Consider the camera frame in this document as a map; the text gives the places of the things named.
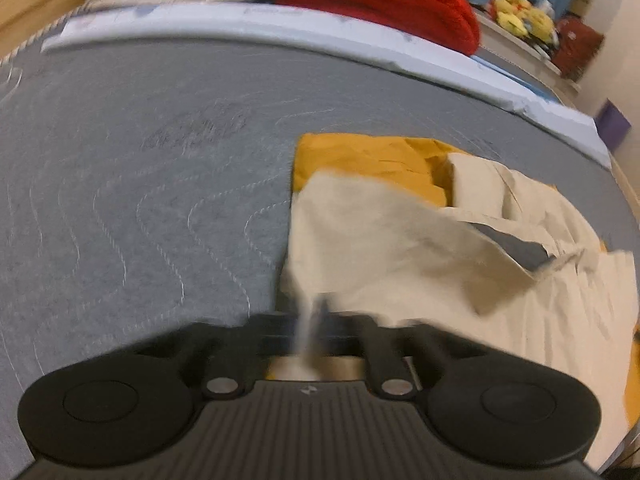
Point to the grey quilted mattress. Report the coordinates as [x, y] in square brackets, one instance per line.
[144, 184]

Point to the purple box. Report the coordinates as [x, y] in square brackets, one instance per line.
[612, 125]

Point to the yellow plush toys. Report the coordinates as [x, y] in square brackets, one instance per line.
[527, 22]

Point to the beige and yellow jacket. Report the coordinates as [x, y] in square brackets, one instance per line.
[409, 229]

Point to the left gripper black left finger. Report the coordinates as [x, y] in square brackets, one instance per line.
[222, 362]

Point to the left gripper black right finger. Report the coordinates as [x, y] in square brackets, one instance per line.
[398, 362]

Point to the white low shelf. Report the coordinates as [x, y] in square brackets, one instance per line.
[513, 55]

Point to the light blue folded sheet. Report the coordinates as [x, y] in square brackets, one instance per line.
[354, 40]

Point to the dark red bag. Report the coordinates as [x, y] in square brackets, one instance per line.
[579, 44]

